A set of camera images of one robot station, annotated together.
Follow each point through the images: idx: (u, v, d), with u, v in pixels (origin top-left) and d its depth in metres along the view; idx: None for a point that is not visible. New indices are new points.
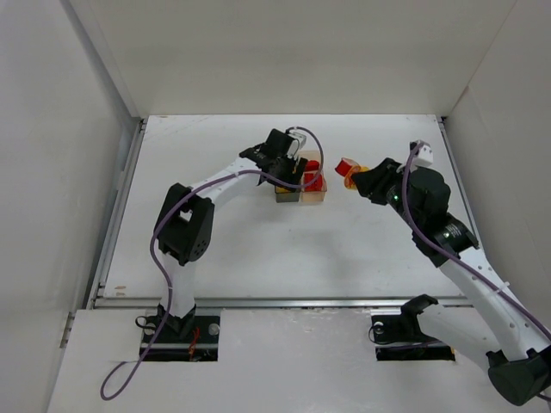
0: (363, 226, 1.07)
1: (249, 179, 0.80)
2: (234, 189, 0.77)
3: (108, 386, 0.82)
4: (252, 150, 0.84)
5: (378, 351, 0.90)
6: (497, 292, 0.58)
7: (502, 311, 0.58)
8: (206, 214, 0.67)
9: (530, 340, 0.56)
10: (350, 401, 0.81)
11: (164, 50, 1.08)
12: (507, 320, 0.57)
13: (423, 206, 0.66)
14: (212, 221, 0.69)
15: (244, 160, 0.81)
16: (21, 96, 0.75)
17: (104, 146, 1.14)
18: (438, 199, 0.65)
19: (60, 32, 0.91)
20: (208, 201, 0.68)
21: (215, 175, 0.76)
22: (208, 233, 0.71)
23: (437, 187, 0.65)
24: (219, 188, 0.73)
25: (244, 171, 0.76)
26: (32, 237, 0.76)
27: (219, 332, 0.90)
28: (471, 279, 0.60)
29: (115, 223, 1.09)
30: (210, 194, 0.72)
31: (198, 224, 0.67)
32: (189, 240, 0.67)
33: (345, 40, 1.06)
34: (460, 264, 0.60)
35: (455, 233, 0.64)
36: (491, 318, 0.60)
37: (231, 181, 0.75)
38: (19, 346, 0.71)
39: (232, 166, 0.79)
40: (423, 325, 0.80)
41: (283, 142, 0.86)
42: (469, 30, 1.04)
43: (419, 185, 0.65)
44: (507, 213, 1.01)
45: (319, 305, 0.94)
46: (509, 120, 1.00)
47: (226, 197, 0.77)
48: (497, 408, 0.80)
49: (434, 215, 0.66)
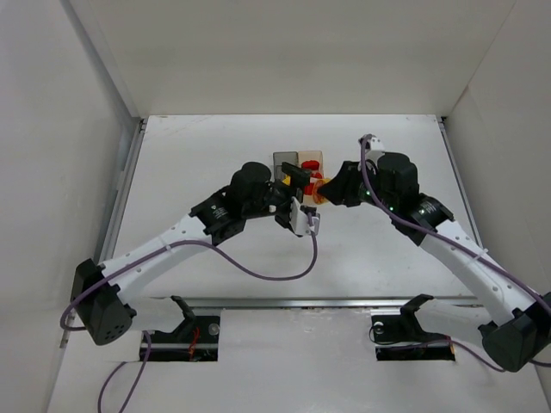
0: (362, 226, 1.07)
1: (190, 248, 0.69)
2: (165, 263, 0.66)
3: (106, 387, 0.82)
4: (209, 203, 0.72)
5: (378, 350, 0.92)
6: (476, 257, 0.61)
7: (484, 275, 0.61)
8: (109, 308, 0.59)
9: (515, 299, 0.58)
10: (350, 401, 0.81)
11: (163, 50, 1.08)
12: (490, 284, 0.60)
13: (395, 188, 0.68)
14: (123, 307, 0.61)
15: (192, 222, 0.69)
16: (21, 96, 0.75)
17: (104, 146, 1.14)
18: (405, 177, 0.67)
19: (60, 32, 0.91)
20: (113, 294, 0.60)
21: (141, 248, 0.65)
22: (124, 319, 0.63)
23: (402, 167, 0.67)
24: (139, 269, 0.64)
25: (176, 244, 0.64)
26: (32, 236, 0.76)
27: (219, 332, 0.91)
28: (449, 249, 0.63)
29: (115, 223, 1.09)
30: (123, 280, 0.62)
31: (100, 316, 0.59)
32: (94, 329, 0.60)
33: (346, 40, 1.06)
34: (438, 237, 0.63)
35: (430, 210, 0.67)
36: (474, 284, 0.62)
37: (158, 256, 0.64)
38: (18, 345, 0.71)
39: (174, 231, 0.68)
40: (422, 323, 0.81)
41: (246, 191, 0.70)
42: (469, 29, 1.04)
43: (386, 166, 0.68)
44: (507, 211, 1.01)
45: (319, 305, 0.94)
46: (509, 119, 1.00)
47: (155, 272, 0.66)
48: (498, 408, 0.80)
49: (406, 194, 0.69)
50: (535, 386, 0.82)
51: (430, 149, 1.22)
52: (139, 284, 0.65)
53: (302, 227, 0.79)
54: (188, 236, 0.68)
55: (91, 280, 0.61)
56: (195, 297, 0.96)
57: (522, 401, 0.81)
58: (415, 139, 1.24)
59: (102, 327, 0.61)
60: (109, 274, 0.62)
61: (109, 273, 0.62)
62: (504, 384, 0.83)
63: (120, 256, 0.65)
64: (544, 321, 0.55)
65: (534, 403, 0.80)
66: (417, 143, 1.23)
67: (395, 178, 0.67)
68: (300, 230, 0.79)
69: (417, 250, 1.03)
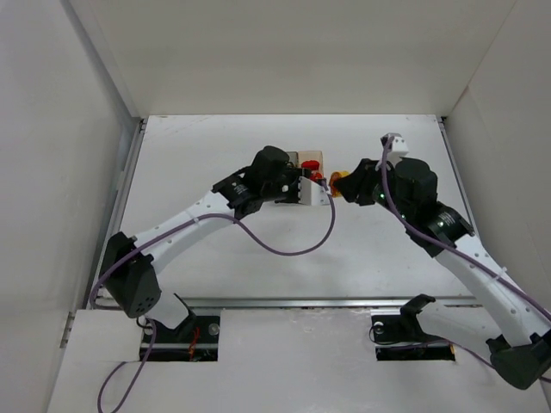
0: (362, 226, 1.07)
1: (215, 222, 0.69)
2: (193, 236, 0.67)
3: (105, 387, 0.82)
4: (230, 181, 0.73)
5: (378, 350, 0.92)
6: (496, 279, 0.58)
7: (503, 297, 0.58)
8: (144, 274, 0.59)
9: (533, 324, 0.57)
10: (350, 401, 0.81)
11: (163, 50, 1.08)
12: (508, 306, 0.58)
13: (414, 197, 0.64)
14: (155, 276, 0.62)
15: (215, 198, 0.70)
16: (21, 97, 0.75)
17: (104, 146, 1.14)
18: (425, 187, 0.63)
19: (60, 32, 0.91)
20: (147, 263, 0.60)
21: (170, 222, 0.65)
22: (155, 289, 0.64)
23: (423, 175, 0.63)
24: (170, 240, 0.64)
25: (204, 217, 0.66)
26: (31, 237, 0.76)
27: (219, 332, 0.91)
28: (467, 267, 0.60)
29: (115, 223, 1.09)
30: (156, 249, 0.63)
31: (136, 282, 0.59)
32: (126, 300, 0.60)
33: (345, 40, 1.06)
34: (459, 256, 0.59)
35: (448, 222, 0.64)
36: (491, 305, 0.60)
37: (187, 229, 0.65)
38: (18, 345, 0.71)
39: (197, 206, 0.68)
40: (422, 325, 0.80)
41: (269, 168, 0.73)
42: (468, 29, 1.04)
43: (405, 175, 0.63)
44: (507, 211, 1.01)
45: (318, 305, 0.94)
46: (509, 119, 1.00)
47: (182, 246, 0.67)
48: (497, 408, 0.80)
49: (424, 205, 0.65)
50: (535, 387, 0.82)
51: (430, 149, 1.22)
52: (169, 256, 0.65)
53: (317, 197, 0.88)
54: (214, 210, 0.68)
55: (123, 253, 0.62)
56: (195, 298, 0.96)
57: (523, 402, 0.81)
58: (415, 139, 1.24)
59: (137, 296, 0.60)
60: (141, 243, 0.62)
61: (141, 243, 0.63)
62: (504, 385, 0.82)
63: (150, 231, 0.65)
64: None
65: (534, 403, 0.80)
66: (417, 143, 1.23)
67: (414, 188, 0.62)
68: (315, 200, 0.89)
69: (417, 251, 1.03)
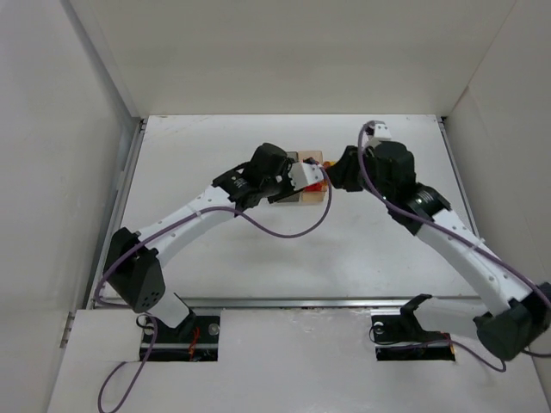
0: (362, 226, 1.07)
1: (218, 215, 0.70)
2: (195, 230, 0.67)
3: (105, 387, 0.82)
4: (230, 175, 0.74)
5: (378, 351, 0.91)
6: (473, 248, 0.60)
7: (480, 265, 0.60)
8: (150, 269, 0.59)
9: (510, 290, 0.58)
10: (350, 401, 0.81)
11: (163, 50, 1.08)
12: (485, 274, 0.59)
13: (393, 177, 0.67)
14: (160, 270, 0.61)
15: (215, 192, 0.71)
16: (21, 97, 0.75)
17: (104, 146, 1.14)
18: (403, 166, 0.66)
19: (60, 33, 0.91)
20: (152, 257, 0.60)
21: (172, 216, 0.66)
22: (159, 283, 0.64)
23: (399, 156, 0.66)
24: (173, 234, 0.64)
25: (206, 210, 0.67)
26: (32, 237, 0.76)
27: (219, 332, 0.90)
28: (447, 238, 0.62)
29: (115, 223, 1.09)
30: (160, 243, 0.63)
31: (141, 277, 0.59)
32: (133, 295, 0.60)
33: (345, 40, 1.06)
34: (436, 228, 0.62)
35: (427, 200, 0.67)
36: (471, 274, 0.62)
37: (190, 222, 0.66)
38: (18, 346, 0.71)
39: (199, 201, 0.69)
40: (420, 321, 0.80)
41: (269, 163, 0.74)
42: (468, 29, 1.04)
43: (382, 155, 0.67)
44: (507, 210, 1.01)
45: (318, 305, 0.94)
46: (510, 118, 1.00)
47: (185, 240, 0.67)
48: (497, 408, 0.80)
49: (403, 184, 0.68)
50: (535, 387, 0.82)
51: (430, 149, 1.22)
52: (172, 250, 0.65)
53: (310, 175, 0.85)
54: (214, 203, 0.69)
55: (127, 249, 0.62)
56: (195, 298, 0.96)
57: (522, 402, 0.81)
58: (415, 139, 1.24)
59: (143, 291, 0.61)
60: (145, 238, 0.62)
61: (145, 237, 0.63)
62: (504, 385, 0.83)
63: (153, 224, 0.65)
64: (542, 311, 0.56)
65: (533, 404, 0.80)
66: (417, 143, 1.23)
67: (392, 167, 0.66)
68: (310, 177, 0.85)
69: (417, 251, 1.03)
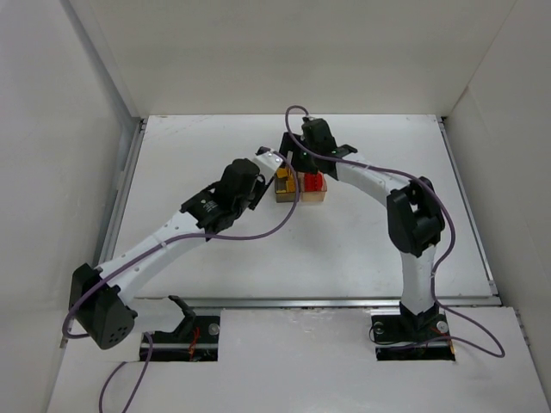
0: (362, 226, 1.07)
1: (185, 243, 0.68)
2: (163, 260, 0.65)
3: (106, 387, 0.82)
4: (200, 198, 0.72)
5: (378, 350, 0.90)
6: (366, 167, 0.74)
7: (373, 176, 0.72)
8: (111, 310, 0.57)
9: (393, 184, 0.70)
10: (350, 401, 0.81)
11: (164, 50, 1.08)
12: (377, 181, 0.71)
13: (312, 140, 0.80)
14: (124, 307, 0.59)
15: (183, 218, 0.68)
16: (21, 97, 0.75)
17: (104, 146, 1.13)
18: (319, 131, 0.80)
19: (60, 32, 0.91)
20: (114, 297, 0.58)
21: (136, 249, 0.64)
22: (126, 320, 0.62)
23: (316, 122, 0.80)
24: (136, 268, 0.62)
25: (171, 239, 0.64)
26: (32, 237, 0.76)
27: (219, 332, 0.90)
28: (350, 169, 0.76)
29: (115, 223, 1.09)
30: (123, 280, 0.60)
31: (102, 318, 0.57)
32: (98, 333, 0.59)
33: (345, 40, 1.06)
34: (342, 163, 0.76)
35: (340, 151, 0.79)
36: (372, 189, 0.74)
37: (154, 254, 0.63)
38: (18, 346, 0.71)
39: (164, 230, 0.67)
40: (410, 305, 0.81)
41: (238, 183, 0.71)
42: (467, 29, 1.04)
43: (305, 125, 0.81)
44: (506, 211, 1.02)
45: (319, 305, 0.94)
46: (509, 118, 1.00)
47: (151, 272, 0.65)
48: (497, 408, 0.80)
49: (325, 145, 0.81)
50: (534, 386, 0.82)
51: (430, 149, 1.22)
52: (139, 282, 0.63)
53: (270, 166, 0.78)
54: (182, 231, 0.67)
55: (89, 286, 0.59)
56: (196, 296, 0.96)
57: (523, 402, 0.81)
58: (416, 139, 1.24)
59: (107, 330, 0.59)
60: (107, 275, 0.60)
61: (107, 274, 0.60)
62: (505, 385, 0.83)
63: (116, 259, 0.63)
64: (425, 198, 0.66)
65: (534, 404, 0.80)
66: (417, 143, 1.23)
67: (311, 132, 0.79)
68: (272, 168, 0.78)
69: None
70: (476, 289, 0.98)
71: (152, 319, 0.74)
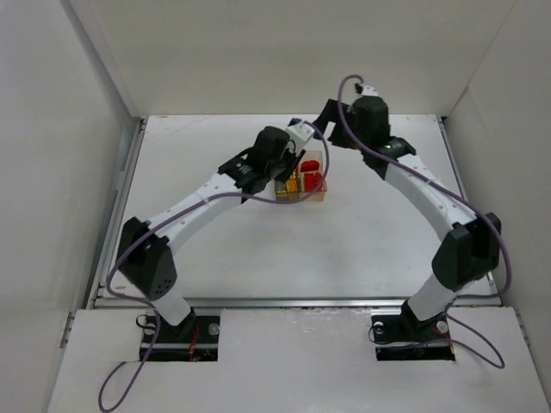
0: (363, 226, 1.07)
1: (225, 202, 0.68)
2: (204, 218, 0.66)
3: (105, 388, 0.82)
4: (235, 162, 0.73)
5: (379, 350, 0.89)
6: (428, 182, 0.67)
7: (433, 196, 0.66)
8: (161, 256, 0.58)
9: (456, 215, 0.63)
10: (350, 401, 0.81)
11: (164, 50, 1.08)
12: (436, 203, 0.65)
13: (367, 125, 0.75)
14: (171, 256, 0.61)
15: (222, 179, 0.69)
16: (21, 97, 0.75)
17: (104, 146, 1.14)
18: (376, 114, 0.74)
19: (60, 33, 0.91)
20: (163, 244, 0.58)
21: (180, 204, 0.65)
22: (171, 271, 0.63)
23: (374, 105, 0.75)
24: (182, 222, 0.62)
25: (214, 197, 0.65)
26: (32, 237, 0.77)
27: (219, 332, 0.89)
28: (406, 176, 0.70)
29: (115, 223, 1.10)
30: (170, 232, 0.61)
31: (152, 267, 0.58)
32: (147, 284, 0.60)
33: (345, 40, 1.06)
34: (396, 164, 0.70)
35: (395, 146, 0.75)
36: (426, 207, 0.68)
37: (198, 210, 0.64)
38: (19, 345, 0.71)
39: (204, 188, 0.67)
40: (417, 311, 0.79)
41: (272, 147, 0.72)
42: (467, 29, 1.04)
43: (360, 102, 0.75)
44: (506, 211, 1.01)
45: (319, 305, 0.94)
46: (510, 118, 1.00)
47: (194, 229, 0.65)
48: (497, 409, 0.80)
49: (378, 133, 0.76)
50: (534, 386, 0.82)
51: (430, 149, 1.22)
52: (183, 237, 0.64)
53: (298, 134, 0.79)
54: (222, 190, 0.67)
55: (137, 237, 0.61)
56: (196, 297, 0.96)
57: (523, 403, 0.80)
58: (415, 139, 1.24)
59: (154, 280, 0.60)
60: (155, 225, 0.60)
61: (155, 225, 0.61)
62: (504, 385, 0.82)
63: (162, 214, 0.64)
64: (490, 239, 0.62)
65: (534, 404, 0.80)
66: (417, 143, 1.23)
67: (366, 113, 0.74)
68: (302, 135, 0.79)
69: (418, 251, 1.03)
70: (475, 289, 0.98)
71: (169, 308, 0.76)
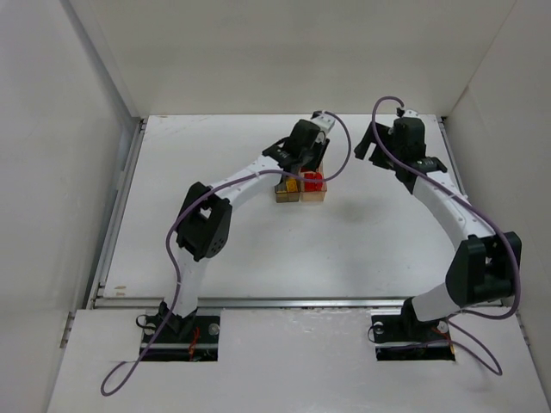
0: (363, 225, 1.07)
1: (269, 179, 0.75)
2: (254, 189, 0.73)
3: (108, 378, 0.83)
4: (276, 147, 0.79)
5: (378, 351, 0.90)
6: (450, 195, 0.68)
7: (454, 209, 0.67)
8: (224, 215, 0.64)
9: (474, 228, 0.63)
10: (350, 401, 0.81)
11: (164, 50, 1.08)
12: (457, 215, 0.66)
13: (402, 139, 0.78)
14: (231, 218, 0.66)
15: (268, 160, 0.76)
16: (21, 97, 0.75)
17: (104, 146, 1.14)
18: (414, 132, 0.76)
19: (61, 33, 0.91)
20: (225, 205, 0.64)
21: (236, 175, 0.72)
22: (226, 233, 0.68)
23: (412, 123, 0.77)
24: (239, 188, 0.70)
25: (265, 171, 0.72)
26: (32, 237, 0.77)
27: (219, 332, 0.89)
28: (432, 189, 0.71)
29: (115, 223, 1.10)
30: (230, 195, 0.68)
31: (215, 224, 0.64)
32: (206, 241, 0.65)
33: (345, 40, 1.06)
34: (424, 177, 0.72)
35: (428, 163, 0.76)
36: (447, 220, 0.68)
37: (250, 181, 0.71)
38: (19, 345, 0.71)
39: (254, 165, 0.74)
40: (417, 310, 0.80)
41: (306, 135, 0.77)
42: (467, 29, 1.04)
43: (399, 121, 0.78)
44: (506, 210, 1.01)
45: (319, 305, 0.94)
46: (510, 118, 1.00)
47: (245, 198, 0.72)
48: (497, 408, 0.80)
49: (413, 150, 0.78)
50: (534, 385, 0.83)
51: (430, 149, 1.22)
52: (238, 202, 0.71)
53: (325, 125, 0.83)
54: (269, 168, 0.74)
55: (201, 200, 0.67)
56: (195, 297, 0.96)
57: (522, 402, 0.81)
58: None
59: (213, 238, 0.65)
60: (218, 187, 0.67)
61: (218, 188, 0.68)
62: (504, 385, 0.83)
63: (220, 181, 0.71)
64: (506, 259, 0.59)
65: (533, 403, 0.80)
66: None
67: (403, 129, 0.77)
68: (325, 125, 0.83)
69: (419, 251, 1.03)
70: None
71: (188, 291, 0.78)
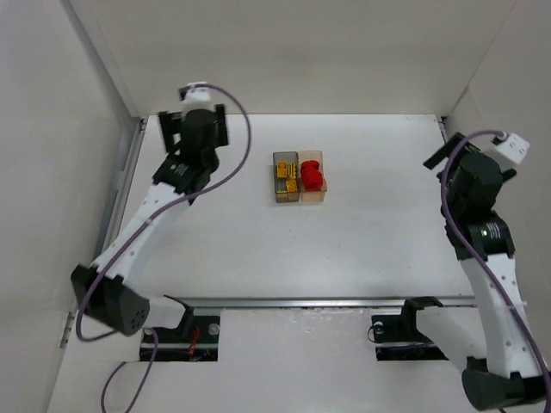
0: (363, 226, 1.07)
1: (170, 213, 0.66)
2: (154, 236, 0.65)
3: (109, 383, 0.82)
4: (169, 164, 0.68)
5: (378, 350, 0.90)
6: (510, 307, 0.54)
7: (506, 328, 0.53)
8: (121, 298, 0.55)
9: (519, 362, 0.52)
10: (350, 401, 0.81)
11: (164, 51, 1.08)
12: (505, 336, 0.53)
13: (467, 190, 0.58)
14: (133, 292, 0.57)
15: (159, 189, 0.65)
16: (21, 98, 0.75)
17: (104, 146, 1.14)
18: (485, 188, 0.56)
19: (61, 33, 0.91)
20: (118, 285, 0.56)
21: (124, 233, 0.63)
22: (141, 298, 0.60)
23: (488, 175, 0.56)
24: (131, 253, 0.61)
25: (157, 214, 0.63)
26: (32, 237, 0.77)
27: (218, 332, 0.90)
28: (488, 284, 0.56)
29: (115, 222, 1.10)
30: (121, 268, 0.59)
31: (116, 307, 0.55)
32: (117, 322, 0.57)
33: (345, 40, 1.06)
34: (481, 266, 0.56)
35: (492, 234, 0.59)
36: (491, 329, 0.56)
37: (145, 231, 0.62)
38: (19, 345, 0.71)
39: (146, 204, 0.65)
40: (419, 323, 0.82)
41: (201, 138, 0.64)
42: (468, 29, 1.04)
43: (467, 167, 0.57)
44: (506, 210, 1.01)
45: (319, 305, 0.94)
46: (510, 118, 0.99)
47: (146, 248, 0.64)
48: None
49: (478, 207, 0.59)
50: None
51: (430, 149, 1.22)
52: (138, 264, 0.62)
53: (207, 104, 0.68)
54: (162, 203, 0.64)
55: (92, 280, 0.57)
56: (195, 297, 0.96)
57: None
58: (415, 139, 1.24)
59: (124, 317, 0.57)
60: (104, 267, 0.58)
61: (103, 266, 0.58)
62: None
63: (108, 249, 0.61)
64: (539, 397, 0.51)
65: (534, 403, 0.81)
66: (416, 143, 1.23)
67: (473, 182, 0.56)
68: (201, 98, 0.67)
69: (418, 251, 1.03)
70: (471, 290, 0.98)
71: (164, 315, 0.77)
